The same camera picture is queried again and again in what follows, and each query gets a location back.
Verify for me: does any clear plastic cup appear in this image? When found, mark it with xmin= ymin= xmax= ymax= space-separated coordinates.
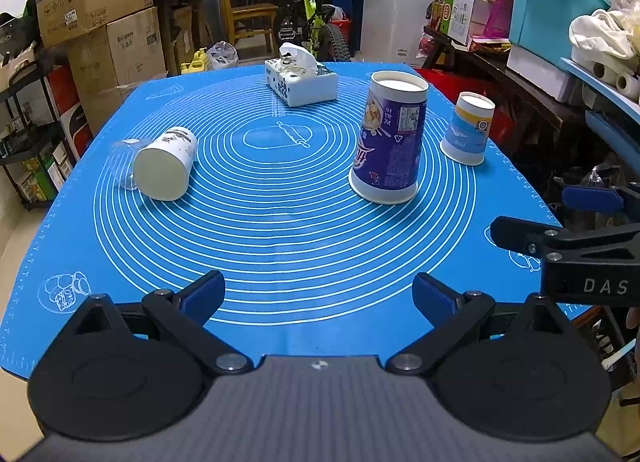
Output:
xmin=107 ymin=139 xmax=147 ymax=192

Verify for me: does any white crumpled cloth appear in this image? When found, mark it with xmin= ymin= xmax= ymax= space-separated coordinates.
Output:
xmin=569 ymin=8 xmax=640 ymax=76

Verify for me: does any pink bag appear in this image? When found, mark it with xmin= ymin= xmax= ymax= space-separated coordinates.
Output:
xmin=482 ymin=0 xmax=517 ymax=40

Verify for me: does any white blue tissue box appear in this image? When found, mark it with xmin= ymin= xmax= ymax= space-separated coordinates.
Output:
xmin=264 ymin=42 xmax=340 ymax=108

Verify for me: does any wooden chair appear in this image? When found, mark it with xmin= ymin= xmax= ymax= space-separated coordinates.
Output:
xmin=214 ymin=0 xmax=280 ymax=55

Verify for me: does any white foam box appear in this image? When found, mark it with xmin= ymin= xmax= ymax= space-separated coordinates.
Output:
xmin=506 ymin=44 xmax=587 ymax=103

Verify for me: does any blue silicone baking mat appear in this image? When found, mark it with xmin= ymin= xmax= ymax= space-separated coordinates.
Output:
xmin=0 ymin=60 xmax=597 ymax=379

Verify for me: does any dark wooden bench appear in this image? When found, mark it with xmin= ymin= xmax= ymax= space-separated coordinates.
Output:
xmin=421 ymin=26 xmax=601 ymax=143

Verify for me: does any teal plastic storage bin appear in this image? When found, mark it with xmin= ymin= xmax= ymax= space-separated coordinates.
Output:
xmin=508 ymin=0 xmax=614 ymax=68

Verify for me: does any black metal shelf rack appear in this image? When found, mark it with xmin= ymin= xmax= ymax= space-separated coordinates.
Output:
xmin=0 ymin=46 xmax=77 ymax=213

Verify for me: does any white plastic bag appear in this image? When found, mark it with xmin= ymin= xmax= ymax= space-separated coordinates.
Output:
xmin=207 ymin=40 xmax=240 ymax=71

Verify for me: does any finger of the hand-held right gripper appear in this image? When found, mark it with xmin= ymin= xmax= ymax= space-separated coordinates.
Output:
xmin=489 ymin=215 xmax=640 ymax=263
xmin=561 ymin=184 xmax=640 ymax=213

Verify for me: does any large plain cardboard box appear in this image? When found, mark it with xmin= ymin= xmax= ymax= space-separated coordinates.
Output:
xmin=66 ymin=6 xmax=169 ymax=139

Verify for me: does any white printed cup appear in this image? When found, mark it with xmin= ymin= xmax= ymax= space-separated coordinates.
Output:
xmin=131 ymin=126 xmax=199 ymax=202

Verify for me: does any red black box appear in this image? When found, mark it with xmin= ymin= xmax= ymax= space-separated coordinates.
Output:
xmin=46 ymin=64 xmax=97 ymax=163

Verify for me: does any green white carton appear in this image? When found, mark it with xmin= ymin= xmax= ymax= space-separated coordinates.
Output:
xmin=439 ymin=0 xmax=489 ymax=46

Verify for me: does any green black bicycle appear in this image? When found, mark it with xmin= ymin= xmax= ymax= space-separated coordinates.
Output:
xmin=244 ymin=0 xmax=352 ymax=63

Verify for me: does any yellow plastic jug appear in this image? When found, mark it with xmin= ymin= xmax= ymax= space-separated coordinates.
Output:
xmin=180 ymin=48 xmax=210 ymax=75

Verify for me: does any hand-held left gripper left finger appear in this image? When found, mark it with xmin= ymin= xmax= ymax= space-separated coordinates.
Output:
xmin=64 ymin=270 xmax=253 ymax=376

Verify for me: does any tall purple paper cup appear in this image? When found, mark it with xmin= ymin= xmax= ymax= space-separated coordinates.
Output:
xmin=348 ymin=70 xmax=430 ymax=206

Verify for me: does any dark wooden side table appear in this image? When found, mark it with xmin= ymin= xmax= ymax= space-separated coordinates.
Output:
xmin=151 ymin=0 xmax=209 ymax=76

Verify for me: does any white chest freezer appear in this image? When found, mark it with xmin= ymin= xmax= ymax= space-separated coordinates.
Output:
xmin=359 ymin=0 xmax=441 ymax=65

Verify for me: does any small blue white paper cup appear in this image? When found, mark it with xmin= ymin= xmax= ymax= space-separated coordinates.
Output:
xmin=440 ymin=92 xmax=496 ymax=167

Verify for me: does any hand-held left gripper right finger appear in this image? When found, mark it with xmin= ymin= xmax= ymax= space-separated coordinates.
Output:
xmin=386 ymin=272 xmax=577 ymax=376

